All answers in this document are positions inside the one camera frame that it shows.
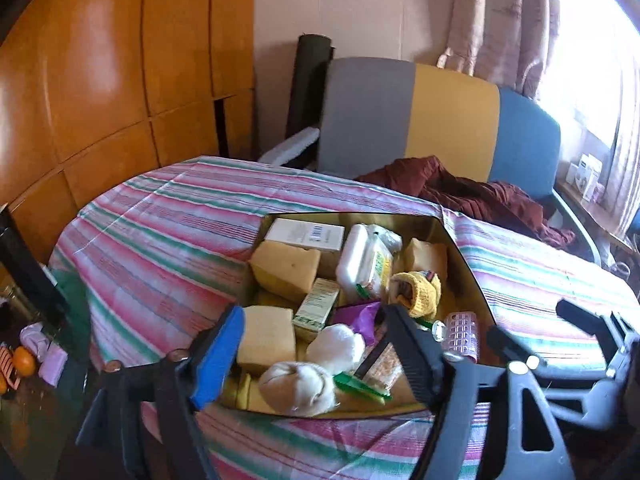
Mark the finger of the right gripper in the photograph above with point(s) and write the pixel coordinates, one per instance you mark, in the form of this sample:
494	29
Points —
509	349
614	334

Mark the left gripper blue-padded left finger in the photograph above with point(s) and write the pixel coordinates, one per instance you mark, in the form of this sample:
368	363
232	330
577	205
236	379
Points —
109	440

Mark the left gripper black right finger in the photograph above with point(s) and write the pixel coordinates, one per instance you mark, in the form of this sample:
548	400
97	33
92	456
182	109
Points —
523	439

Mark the pink hair roller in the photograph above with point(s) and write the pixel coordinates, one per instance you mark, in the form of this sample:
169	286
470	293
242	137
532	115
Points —
462	334

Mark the yellow knitted item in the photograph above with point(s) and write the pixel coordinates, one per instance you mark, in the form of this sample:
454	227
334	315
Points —
419	292

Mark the packaged scrub sponge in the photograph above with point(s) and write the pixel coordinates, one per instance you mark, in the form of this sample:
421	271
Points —
375	375

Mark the pale yellow sponge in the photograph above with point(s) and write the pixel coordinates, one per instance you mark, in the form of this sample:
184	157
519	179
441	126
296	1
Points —
268	338

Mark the purple satin pouch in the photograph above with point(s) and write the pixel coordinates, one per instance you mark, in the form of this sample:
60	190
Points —
360	318

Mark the white wipes packet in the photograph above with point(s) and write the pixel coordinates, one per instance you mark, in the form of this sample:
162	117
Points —
366	262

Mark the gold metal tray box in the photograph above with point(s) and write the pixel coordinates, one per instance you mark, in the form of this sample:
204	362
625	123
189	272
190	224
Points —
463	292

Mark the green white slim carton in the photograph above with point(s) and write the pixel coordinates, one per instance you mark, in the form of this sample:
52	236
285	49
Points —
310	318

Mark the orange-tan sponge block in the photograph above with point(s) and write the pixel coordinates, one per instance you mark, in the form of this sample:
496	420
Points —
285	270

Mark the white pink small packet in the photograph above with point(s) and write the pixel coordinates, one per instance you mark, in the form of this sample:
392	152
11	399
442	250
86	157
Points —
52	366

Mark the green glass side table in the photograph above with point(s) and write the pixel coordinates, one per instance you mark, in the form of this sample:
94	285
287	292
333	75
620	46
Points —
37	418

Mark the wooden side desk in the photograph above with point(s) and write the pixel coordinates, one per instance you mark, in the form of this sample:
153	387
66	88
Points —
600	227

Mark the orange fruit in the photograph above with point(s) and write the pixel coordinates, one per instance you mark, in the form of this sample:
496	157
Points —
24	362

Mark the dark red garment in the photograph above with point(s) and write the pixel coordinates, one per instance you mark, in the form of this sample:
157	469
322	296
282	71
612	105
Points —
499	203

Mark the white boxes on desk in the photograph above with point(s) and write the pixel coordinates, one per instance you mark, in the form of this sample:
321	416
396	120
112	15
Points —
584	176

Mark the striped pink green bedspread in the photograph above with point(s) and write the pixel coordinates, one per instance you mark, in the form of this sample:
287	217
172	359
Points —
163	253

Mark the white barcode carton box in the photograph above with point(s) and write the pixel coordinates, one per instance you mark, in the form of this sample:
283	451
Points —
306	234

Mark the grey yellow blue chair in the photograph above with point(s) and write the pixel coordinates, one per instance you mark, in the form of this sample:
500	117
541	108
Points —
377	110

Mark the pink patterned curtain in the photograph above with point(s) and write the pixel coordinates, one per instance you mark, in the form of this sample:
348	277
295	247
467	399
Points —
506	42

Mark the black rolled mat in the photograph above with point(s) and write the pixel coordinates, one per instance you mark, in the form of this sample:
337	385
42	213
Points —
312	58

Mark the orange wooden headboard panels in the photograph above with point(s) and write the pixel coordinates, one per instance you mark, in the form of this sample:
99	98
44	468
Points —
94	92

